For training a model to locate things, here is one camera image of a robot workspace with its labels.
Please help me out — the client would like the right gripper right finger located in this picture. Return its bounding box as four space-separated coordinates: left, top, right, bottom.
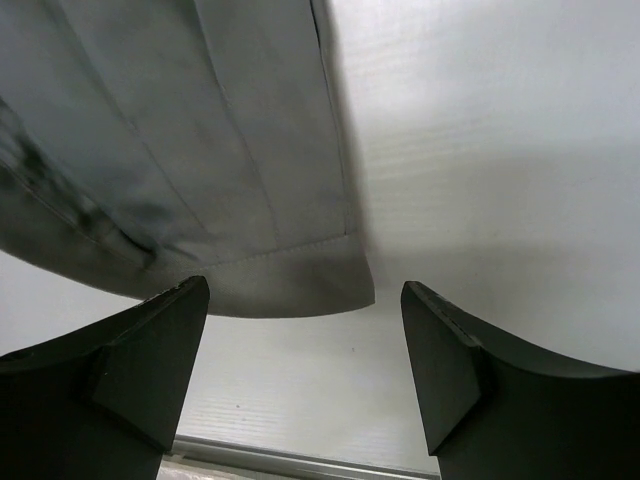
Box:
401 281 639 479

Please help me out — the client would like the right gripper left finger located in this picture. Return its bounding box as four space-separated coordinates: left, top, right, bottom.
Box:
1 276 208 479

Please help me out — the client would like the grey pleated skirt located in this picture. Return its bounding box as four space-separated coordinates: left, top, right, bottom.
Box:
1 1 375 318

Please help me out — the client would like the aluminium front rail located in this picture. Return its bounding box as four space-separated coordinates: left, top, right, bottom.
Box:
169 435 441 479

